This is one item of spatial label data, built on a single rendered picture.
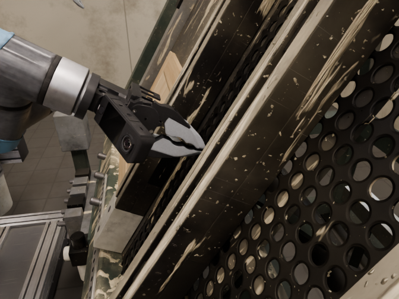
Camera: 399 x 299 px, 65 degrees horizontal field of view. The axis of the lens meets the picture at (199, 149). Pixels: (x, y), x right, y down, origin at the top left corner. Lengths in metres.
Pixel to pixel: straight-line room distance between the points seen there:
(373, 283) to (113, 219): 0.61
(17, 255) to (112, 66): 2.86
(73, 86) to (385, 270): 0.40
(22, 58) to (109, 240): 0.46
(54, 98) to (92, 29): 3.71
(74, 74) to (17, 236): 1.63
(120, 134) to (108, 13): 3.71
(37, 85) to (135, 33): 3.69
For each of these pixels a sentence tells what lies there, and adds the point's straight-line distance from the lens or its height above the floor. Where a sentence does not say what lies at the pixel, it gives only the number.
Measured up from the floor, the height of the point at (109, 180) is 0.90.
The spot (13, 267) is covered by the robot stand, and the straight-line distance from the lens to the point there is 1.87.
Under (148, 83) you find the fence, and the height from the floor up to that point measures 1.11.
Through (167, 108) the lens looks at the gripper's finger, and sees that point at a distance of 0.48.
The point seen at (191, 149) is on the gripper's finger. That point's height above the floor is 1.22.
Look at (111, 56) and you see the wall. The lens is 4.20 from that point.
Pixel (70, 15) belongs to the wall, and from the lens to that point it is 4.18.
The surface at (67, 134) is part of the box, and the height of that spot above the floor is 0.84.
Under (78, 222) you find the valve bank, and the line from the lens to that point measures 1.15.
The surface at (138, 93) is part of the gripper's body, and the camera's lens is 0.50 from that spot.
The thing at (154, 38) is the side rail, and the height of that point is 1.22.
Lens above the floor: 1.48
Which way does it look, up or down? 31 degrees down
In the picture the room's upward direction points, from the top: straight up
